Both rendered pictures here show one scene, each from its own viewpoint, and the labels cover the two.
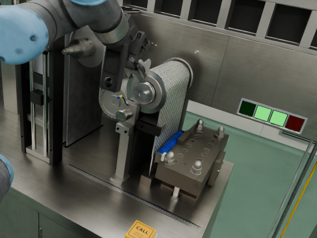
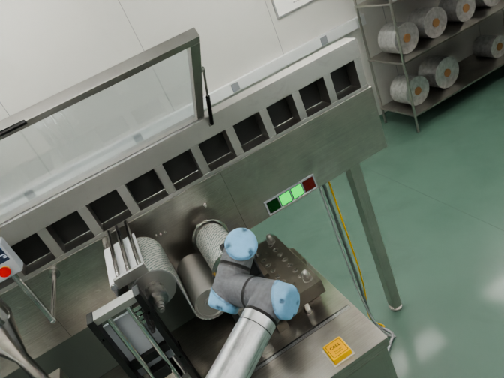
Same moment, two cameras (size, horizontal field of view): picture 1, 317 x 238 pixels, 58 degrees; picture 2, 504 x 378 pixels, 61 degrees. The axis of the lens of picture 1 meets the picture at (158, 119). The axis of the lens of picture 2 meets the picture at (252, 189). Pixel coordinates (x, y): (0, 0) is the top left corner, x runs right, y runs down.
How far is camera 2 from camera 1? 80 cm
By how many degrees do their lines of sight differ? 30
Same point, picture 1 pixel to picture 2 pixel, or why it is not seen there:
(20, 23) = (292, 289)
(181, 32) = (179, 202)
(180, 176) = (306, 292)
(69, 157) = not seen: outside the picture
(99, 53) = (169, 283)
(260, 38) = (241, 154)
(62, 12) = (245, 270)
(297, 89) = (292, 163)
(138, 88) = not seen: hidden behind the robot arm
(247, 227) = not seen: hidden behind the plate
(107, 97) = (202, 306)
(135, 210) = (308, 346)
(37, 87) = (149, 364)
